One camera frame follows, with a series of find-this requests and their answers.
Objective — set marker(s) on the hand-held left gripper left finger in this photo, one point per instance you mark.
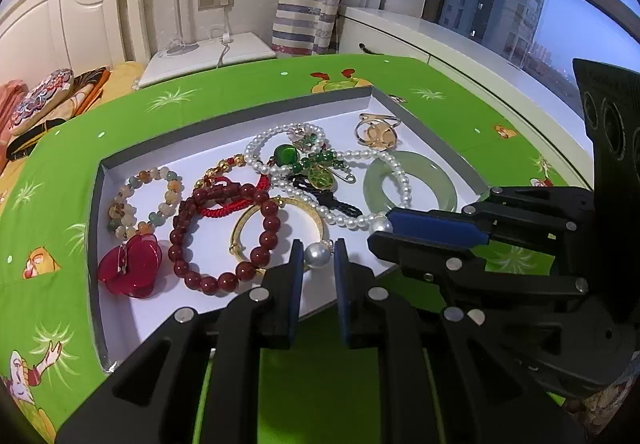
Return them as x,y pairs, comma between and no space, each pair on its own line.
296,284

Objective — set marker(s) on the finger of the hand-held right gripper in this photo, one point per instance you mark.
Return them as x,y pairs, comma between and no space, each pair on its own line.
425,259
435,226

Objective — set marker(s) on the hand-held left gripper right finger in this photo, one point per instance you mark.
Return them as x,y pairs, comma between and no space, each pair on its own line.
342,284

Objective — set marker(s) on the rose gold bangle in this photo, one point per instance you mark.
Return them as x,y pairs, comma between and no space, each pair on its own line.
380,136

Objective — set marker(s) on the grey jewelry box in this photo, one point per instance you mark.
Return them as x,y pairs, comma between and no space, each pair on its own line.
150,324

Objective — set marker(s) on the person's right forearm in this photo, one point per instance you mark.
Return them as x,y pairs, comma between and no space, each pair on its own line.
610,401

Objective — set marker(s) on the jade green bangle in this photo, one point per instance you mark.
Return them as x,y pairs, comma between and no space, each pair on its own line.
440,184

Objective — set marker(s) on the green bead brooch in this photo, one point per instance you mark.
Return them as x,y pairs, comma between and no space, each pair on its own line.
320,178

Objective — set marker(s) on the red flower brooch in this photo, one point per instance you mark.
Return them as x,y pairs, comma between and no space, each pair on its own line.
135,269

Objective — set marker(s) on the white window cabinet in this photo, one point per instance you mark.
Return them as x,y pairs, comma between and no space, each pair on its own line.
450,43

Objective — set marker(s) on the white nightstand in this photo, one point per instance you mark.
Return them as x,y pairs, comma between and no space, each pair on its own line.
200,58

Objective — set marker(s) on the green printed table cover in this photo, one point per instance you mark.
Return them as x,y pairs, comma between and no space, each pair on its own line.
60,204

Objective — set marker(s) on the brown orange-edged cushion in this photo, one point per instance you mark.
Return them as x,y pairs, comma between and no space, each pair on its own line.
90,86

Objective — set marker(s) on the embroidered patterned cushion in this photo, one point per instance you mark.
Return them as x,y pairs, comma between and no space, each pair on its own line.
40,98

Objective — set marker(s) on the white bed headboard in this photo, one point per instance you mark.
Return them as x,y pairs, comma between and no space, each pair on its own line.
85,23

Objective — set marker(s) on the pink blanket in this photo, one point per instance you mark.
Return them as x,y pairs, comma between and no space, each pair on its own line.
10,103

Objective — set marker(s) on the grey wall socket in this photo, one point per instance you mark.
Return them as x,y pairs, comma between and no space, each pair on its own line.
210,0

